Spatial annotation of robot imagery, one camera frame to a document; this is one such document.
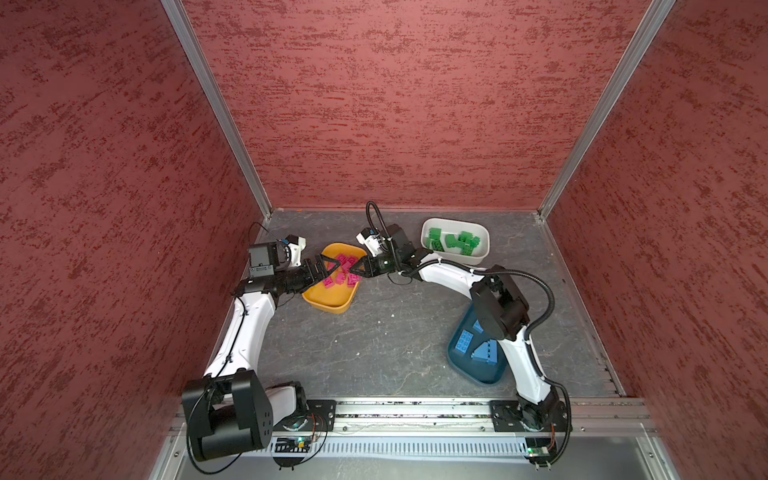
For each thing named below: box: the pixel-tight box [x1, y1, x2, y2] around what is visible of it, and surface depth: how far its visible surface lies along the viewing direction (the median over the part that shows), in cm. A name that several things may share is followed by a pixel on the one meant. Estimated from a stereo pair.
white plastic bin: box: [420, 218, 490, 265], surface depth 112 cm
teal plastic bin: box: [447, 301, 508, 384], surface depth 85 cm
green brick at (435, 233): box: [428, 227, 442, 240], surface depth 115 cm
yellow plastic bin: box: [302, 243, 368, 315], surface depth 99 cm
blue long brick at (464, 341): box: [455, 329, 474, 354], surface depth 87 cm
